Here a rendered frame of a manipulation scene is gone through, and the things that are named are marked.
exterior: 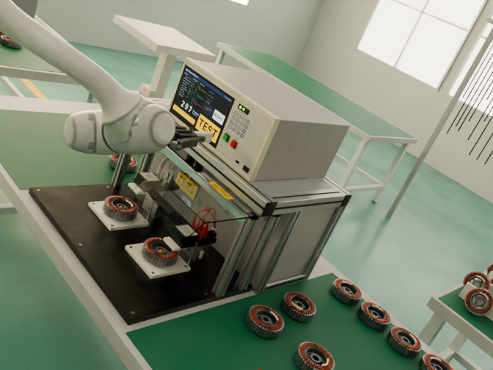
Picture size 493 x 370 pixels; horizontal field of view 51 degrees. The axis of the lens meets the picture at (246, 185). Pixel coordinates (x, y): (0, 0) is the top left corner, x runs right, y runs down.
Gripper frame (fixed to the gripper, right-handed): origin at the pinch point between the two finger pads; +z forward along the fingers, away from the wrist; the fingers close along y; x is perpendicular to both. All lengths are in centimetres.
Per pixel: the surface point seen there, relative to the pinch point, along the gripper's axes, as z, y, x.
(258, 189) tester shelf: 9.8, 18.9, -6.5
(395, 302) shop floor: 228, 6, -118
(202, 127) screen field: 9.7, -10.6, -2.0
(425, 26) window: 636, -279, 52
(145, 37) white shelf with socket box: 37, -90, 2
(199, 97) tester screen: 9.7, -16.5, 5.6
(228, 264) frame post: 5.5, 23.1, -29.5
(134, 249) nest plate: -8.9, -1.0, -39.9
